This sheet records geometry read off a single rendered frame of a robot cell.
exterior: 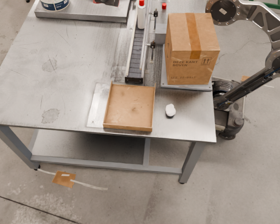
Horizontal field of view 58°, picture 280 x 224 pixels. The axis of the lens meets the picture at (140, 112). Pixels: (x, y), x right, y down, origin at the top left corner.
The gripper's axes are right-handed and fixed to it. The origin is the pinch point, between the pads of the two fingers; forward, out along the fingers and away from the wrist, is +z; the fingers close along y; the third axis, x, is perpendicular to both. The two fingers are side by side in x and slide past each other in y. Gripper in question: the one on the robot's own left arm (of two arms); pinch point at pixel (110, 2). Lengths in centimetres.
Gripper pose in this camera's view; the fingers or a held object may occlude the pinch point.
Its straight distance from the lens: 151.8
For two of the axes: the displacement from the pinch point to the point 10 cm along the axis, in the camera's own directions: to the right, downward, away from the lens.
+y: -9.6, -2.2, 1.6
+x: -2.0, 9.7, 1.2
